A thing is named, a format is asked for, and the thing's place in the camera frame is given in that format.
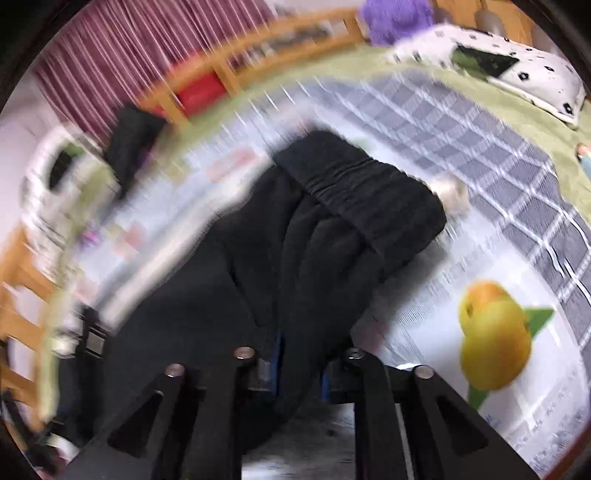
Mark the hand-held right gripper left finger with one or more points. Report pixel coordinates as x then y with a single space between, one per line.
231 392

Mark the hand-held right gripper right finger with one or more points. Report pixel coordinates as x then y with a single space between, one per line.
369 392

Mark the black pants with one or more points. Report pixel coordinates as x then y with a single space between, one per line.
300 258

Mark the folded white floral quilt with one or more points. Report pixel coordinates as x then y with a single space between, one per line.
69 217

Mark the fruit print plastic tablecloth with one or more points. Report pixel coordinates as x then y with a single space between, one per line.
498 332

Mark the black clothes pile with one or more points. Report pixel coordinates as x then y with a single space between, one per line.
134 143

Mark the grey plaid sheet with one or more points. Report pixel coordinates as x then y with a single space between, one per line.
508 184

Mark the red chair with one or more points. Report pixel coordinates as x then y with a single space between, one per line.
203 92

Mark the maroon striped curtain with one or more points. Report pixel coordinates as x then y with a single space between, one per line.
138 46

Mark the small blue toy figure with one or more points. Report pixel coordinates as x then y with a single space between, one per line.
584 161

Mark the green blanket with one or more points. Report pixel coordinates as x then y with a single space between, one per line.
360 57

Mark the white floral pillow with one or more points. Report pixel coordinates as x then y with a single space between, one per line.
508 64

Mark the purple plush toy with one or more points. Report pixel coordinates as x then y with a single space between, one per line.
397 18

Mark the wooden bed frame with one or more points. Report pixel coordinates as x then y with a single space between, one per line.
18 277

